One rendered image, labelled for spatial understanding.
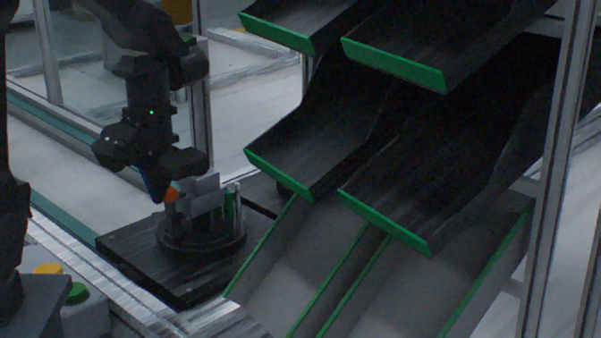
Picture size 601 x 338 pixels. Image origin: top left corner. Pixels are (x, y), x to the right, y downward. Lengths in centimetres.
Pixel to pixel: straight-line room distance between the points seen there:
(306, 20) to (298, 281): 33
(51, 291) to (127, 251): 25
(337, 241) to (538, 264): 25
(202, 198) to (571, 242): 70
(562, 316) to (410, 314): 44
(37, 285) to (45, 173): 66
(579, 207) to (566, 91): 87
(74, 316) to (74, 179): 52
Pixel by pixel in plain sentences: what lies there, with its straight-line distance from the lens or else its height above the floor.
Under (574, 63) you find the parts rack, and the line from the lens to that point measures 67.
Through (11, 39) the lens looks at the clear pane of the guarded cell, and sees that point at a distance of 235.
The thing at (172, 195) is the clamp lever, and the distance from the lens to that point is 104.
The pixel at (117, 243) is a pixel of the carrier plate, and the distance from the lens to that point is 114.
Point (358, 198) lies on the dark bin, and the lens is 75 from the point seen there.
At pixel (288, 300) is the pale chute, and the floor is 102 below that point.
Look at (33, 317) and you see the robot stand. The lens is 85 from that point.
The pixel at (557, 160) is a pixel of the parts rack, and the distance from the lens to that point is 70.
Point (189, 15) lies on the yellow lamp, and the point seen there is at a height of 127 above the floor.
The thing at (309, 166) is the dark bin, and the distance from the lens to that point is 80.
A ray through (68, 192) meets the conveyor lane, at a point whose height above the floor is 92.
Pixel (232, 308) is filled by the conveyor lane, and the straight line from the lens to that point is 99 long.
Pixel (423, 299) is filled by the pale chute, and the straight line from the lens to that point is 81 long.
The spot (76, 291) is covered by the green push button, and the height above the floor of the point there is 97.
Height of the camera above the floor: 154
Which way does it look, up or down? 25 degrees down
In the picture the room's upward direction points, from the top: straight up
